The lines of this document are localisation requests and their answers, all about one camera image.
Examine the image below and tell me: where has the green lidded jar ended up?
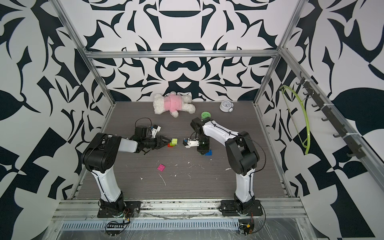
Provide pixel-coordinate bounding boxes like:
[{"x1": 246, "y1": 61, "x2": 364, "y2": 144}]
[{"x1": 201, "y1": 112, "x2": 211, "y2": 119}]

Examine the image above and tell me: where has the white alarm clock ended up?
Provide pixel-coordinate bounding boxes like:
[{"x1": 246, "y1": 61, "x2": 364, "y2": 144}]
[{"x1": 220, "y1": 101, "x2": 234, "y2": 113}]

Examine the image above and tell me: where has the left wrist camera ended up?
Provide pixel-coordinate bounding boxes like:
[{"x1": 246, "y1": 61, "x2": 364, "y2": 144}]
[{"x1": 134, "y1": 125, "x2": 161, "y2": 139}]

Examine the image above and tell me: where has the black wall hook rack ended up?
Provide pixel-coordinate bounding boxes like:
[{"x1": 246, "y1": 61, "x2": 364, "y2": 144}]
[{"x1": 297, "y1": 72, "x2": 367, "y2": 160}]

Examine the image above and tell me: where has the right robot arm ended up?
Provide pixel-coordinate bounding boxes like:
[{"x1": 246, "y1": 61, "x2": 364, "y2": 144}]
[{"x1": 191, "y1": 118, "x2": 260, "y2": 215}]

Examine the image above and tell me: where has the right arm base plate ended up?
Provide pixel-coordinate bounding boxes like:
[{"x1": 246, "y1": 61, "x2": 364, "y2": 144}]
[{"x1": 219, "y1": 199, "x2": 264, "y2": 217}]

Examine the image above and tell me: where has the black connector left cable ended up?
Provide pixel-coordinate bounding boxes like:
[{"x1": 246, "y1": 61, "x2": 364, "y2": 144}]
[{"x1": 104, "y1": 220, "x2": 131, "y2": 236}]

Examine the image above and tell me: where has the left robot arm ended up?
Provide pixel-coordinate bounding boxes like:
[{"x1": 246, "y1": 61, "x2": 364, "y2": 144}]
[{"x1": 81, "y1": 133, "x2": 172, "y2": 214}]

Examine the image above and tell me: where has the black connector cable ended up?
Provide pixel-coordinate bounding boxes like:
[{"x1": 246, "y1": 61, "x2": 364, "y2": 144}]
[
  {"x1": 238, "y1": 220, "x2": 256, "y2": 236},
  {"x1": 104, "y1": 220, "x2": 131, "y2": 236}
]

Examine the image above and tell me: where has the white teddy bear pink shirt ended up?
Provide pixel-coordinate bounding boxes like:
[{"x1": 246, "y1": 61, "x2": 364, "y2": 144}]
[{"x1": 153, "y1": 92, "x2": 196, "y2": 118}]

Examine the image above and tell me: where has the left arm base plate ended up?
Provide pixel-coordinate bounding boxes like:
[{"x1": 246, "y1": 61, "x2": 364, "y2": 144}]
[{"x1": 97, "y1": 200, "x2": 142, "y2": 219}]

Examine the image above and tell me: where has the pink lego brick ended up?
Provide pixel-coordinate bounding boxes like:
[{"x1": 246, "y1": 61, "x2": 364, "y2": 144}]
[{"x1": 157, "y1": 164, "x2": 166, "y2": 172}]

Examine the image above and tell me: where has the green toy bow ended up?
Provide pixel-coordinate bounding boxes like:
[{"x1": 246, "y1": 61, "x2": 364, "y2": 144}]
[{"x1": 279, "y1": 85, "x2": 311, "y2": 156}]

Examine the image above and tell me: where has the black connector right cable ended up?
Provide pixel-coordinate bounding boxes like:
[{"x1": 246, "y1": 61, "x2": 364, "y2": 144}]
[{"x1": 238, "y1": 220, "x2": 256, "y2": 236}]

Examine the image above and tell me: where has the yellow-green lego brick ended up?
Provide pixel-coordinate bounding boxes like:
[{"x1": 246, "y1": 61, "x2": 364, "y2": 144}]
[{"x1": 170, "y1": 139, "x2": 178, "y2": 146}]

